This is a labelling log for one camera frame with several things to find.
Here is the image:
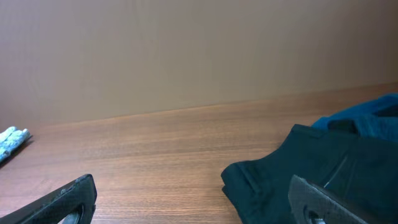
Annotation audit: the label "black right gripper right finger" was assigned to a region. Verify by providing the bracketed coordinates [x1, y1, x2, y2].
[288, 175, 378, 224]

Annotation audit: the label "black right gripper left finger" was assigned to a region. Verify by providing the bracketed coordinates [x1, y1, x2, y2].
[1, 174, 97, 224]

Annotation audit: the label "black shorts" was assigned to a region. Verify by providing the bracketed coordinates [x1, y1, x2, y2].
[221, 124, 397, 223]

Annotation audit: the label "light blue denim shorts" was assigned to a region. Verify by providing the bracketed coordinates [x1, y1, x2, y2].
[1, 126, 31, 162]

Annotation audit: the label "blue garment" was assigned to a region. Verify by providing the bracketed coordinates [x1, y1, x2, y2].
[312, 93, 397, 142]

